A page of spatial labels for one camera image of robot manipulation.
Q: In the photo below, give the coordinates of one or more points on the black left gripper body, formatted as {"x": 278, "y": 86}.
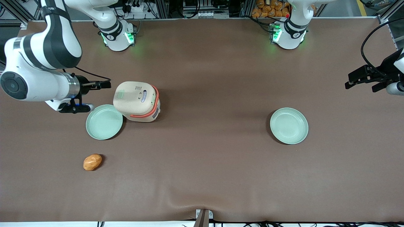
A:
{"x": 387, "y": 66}

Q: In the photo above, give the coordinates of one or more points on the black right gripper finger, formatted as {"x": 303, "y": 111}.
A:
{"x": 101, "y": 83}
{"x": 101, "y": 86}

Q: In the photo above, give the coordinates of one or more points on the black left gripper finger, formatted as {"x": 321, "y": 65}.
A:
{"x": 359, "y": 72}
{"x": 355, "y": 84}

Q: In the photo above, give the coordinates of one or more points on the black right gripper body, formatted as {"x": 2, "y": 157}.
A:
{"x": 84, "y": 86}

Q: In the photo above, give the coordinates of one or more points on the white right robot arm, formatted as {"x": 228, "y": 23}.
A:
{"x": 60, "y": 41}

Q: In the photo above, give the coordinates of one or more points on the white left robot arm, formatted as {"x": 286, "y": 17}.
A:
{"x": 292, "y": 31}

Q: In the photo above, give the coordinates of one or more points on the beige rice cooker orange trim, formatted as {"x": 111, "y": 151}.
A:
{"x": 139, "y": 101}

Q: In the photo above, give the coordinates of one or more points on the pale green round plate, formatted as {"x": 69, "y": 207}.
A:
{"x": 104, "y": 124}
{"x": 288, "y": 126}

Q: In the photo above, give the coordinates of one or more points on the orange-brown bread roll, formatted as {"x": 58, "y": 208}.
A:
{"x": 92, "y": 162}

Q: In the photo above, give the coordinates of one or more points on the white power strip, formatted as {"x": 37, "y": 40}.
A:
{"x": 134, "y": 8}

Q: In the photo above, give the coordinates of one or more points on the bag of orange bread rolls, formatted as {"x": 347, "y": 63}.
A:
{"x": 271, "y": 9}

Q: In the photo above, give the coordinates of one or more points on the white connector block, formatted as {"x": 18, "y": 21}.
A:
{"x": 206, "y": 14}

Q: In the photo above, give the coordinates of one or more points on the brown table mat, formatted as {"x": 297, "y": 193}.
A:
{"x": 214, "y": 164}

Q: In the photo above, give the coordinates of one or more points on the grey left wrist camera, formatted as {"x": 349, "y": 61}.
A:
{"x": 394, "y": 88}

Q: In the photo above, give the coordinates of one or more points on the aluminium frame profile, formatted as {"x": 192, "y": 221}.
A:
{"x": 389, "y": 11}
{"x": 19, "y": 11}

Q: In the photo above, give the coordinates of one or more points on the grey metal camera bracket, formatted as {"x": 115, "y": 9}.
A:
{"x": 203, "y": 217}

